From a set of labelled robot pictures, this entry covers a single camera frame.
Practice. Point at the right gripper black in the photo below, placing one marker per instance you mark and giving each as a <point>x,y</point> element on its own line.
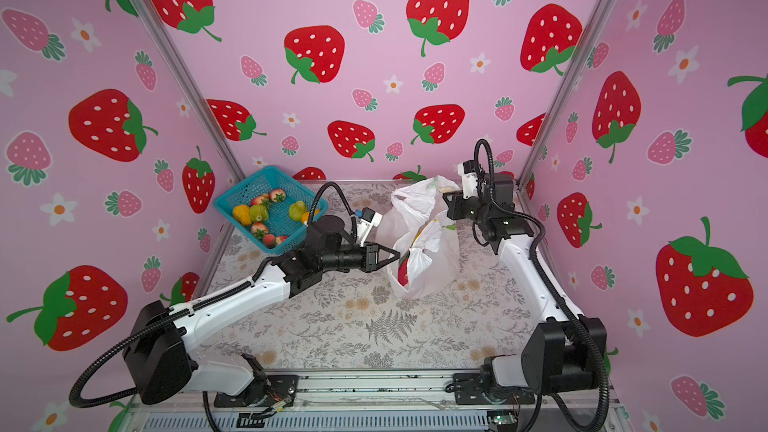
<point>455,204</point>

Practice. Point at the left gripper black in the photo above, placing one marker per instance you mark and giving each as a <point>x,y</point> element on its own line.
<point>370,261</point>

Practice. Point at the pink fake dragon fruit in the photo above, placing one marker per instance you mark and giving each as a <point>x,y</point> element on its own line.
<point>402,271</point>

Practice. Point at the white lemon print plastic bag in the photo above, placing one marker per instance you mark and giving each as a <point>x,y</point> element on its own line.
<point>417,223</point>

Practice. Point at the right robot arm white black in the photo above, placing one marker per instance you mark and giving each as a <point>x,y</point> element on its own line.
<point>564,355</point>

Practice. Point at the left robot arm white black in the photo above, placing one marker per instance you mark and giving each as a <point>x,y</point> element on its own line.
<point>159,353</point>

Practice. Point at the green fake pear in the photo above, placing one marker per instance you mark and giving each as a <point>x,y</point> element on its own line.
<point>298,211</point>

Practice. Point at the small red fake strawberry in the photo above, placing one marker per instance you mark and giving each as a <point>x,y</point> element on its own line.
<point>259,230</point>

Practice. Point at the green fake lime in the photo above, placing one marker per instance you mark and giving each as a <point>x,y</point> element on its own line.
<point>258,213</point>

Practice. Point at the yellow fake lemon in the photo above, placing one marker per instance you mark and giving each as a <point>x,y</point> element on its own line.
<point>241,213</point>

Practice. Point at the teal plastic mesh basket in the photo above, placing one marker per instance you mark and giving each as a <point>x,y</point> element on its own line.
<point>283,233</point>

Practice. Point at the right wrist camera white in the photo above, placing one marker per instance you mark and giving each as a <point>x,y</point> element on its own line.
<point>470,178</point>

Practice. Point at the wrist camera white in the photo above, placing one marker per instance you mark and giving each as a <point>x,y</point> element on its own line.
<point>366,220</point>
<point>470,178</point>

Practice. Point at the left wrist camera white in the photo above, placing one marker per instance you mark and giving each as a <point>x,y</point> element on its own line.
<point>366,220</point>

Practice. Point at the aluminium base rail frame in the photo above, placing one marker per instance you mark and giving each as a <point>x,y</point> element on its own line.
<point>354,400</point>

